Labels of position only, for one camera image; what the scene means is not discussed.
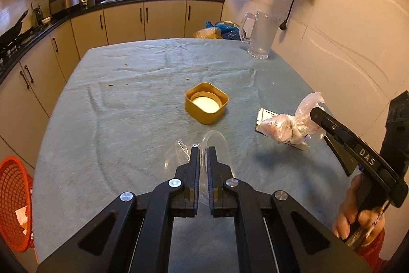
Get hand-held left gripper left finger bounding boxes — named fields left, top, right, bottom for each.
left=37, top=147, right=200, bottom=273

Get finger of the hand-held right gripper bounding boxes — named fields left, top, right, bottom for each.
left=310, top=107, right=362, bottom=152
left=324, top=135, right=359, bottom=177

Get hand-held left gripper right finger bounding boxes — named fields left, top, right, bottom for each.
left=206, top=147, right=373, bottom=273

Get clear plastic cup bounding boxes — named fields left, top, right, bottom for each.
left=164, top=130, right=235, bottom=178

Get clear plastic bag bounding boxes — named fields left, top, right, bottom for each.
left=259, top=92, right=326, bottom=146

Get red plastic mesh basket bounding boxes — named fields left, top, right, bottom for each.
left=0, top=156, right=35, bottom=253

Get person's right forearm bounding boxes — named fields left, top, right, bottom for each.
left=355, top=222, right=388, bottom=262

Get person's right hand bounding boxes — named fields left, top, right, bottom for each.
left=332, top=175, right=385, bottom=243

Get yellow square jar lid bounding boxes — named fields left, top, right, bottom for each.
left=185, top=83, right=230, bottom=125

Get small white carton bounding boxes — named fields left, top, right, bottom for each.
left=255, top=107, right=311, bottom=151

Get clear glass pitcher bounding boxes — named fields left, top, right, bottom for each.
left=240, top=11, right=281, bottom=60

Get blue plastic bag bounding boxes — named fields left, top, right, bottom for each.
left=206, top=20, right=243, bottom=41

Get orange plastic bag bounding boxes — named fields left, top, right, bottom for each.
left=193, top=27, right=222, bottom=39

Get beige kitchen base cabinets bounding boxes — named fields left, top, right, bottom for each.
left=0, top=0, right=226, bottom=171

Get rice cooker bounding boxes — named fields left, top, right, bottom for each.
left=49, top=0, right=81, bottom=16

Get gas stove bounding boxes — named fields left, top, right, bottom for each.
left=0, top=27, right=42, bottom=59

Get steel kettle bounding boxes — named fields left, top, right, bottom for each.
left=31, top=6, right=44, bottom=27

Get black frying pan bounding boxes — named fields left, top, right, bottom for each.
left=0, top=9, right=29, bottom=43

